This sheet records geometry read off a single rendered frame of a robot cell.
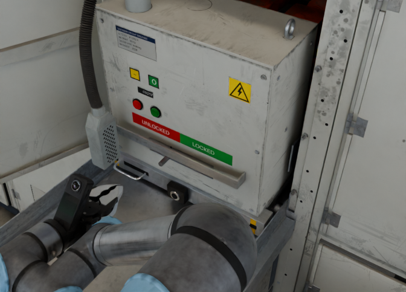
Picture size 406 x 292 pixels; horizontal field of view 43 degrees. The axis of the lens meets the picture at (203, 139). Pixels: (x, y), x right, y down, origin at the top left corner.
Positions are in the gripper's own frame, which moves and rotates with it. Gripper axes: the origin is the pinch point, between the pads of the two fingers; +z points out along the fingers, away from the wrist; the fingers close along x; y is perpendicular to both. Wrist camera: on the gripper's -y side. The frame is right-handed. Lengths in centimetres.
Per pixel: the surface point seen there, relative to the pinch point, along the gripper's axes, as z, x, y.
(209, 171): 21.3, 11.7, 1.2
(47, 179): 46, -74, 57
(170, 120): 23.4, -2.9, -7.1
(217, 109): 21.2, 11.3, -16.4
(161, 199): 25.9, -4.9, 20.9
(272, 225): 30.9, 27.8, 15.5
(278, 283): 46, 30, 47
